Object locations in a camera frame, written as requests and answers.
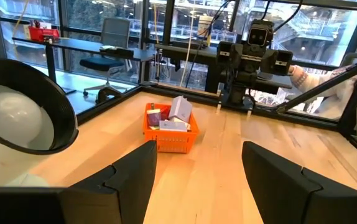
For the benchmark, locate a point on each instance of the white container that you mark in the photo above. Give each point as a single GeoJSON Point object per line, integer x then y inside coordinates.
{"type": "Point", "coordinates": [205, 26]}

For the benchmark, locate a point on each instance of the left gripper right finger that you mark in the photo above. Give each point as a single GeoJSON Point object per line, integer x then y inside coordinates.
{"type": "Point", "coordinates": [287, 199]}

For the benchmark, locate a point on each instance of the red storage bin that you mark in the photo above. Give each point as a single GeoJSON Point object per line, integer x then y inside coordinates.
{"type": "Point", "coordinates": [43, 34]}

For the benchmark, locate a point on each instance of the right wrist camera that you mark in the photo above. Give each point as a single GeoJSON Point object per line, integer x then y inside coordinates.
{"type": "Point", "coordinates": [257, 36]}

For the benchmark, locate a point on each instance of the purple-edged white USB cube charger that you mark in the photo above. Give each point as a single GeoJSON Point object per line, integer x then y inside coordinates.
{"type": "Point", "coordinates": [153, 118]}

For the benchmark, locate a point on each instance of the pale pink wall charger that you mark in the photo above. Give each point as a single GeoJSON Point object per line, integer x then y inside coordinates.
{"type": "Point", "coordinates": [181, 120]}

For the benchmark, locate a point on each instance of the orange plastic basket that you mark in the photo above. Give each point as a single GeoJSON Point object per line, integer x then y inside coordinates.
{"type": "Point", "coordinates": [170, 141]}

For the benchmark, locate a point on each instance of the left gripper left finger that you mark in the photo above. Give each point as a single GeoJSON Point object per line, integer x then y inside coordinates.
{"type": "Point", "coordinates": [125, 189]}

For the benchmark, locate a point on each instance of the red cube wall charger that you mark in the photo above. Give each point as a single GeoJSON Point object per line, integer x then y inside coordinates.
{"type": "Point", "coordinates": [165, 113]}

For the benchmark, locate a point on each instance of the green wall charger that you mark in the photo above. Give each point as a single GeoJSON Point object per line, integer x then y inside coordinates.
{"type": "Point", "coordinates": [153, 127]}

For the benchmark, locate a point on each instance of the black window frame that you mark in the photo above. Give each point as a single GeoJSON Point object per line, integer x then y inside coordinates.
{"type": "Point", "coordinates": [167, 18]}

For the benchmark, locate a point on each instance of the dark standing desk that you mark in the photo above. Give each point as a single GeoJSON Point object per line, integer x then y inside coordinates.
{"type": "Point", "coordinates": [82, 46]}
{"type": "Point", "coordinates": [191, 51]}

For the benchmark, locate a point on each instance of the black desk item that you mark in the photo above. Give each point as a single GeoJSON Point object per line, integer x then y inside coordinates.
{"type": "Point", "coordinates": [116, 51]}

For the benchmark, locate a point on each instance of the office chair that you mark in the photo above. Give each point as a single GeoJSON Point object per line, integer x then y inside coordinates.
{"type": "Point", "coordinates": [104, 63]}

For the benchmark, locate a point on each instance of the black frame clamp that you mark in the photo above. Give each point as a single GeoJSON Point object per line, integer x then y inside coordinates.
{"type": "Point", "coordinates": [104, 91]}

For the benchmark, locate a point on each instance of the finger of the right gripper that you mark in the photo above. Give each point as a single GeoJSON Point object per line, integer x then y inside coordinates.
{"type": "Point", "coordinates": [228, 54]}
{"type": "Point", "coordinates": [281, 62]}

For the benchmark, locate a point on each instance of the lavender multiport wall charger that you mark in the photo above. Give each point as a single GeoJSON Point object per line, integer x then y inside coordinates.
{"type": "Point", "coordinates": [180, 109]}

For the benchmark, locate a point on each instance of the black aluminium table frame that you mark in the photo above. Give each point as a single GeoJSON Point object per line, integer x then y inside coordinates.
{"type": "Point", "coordinates": [349, 109]}

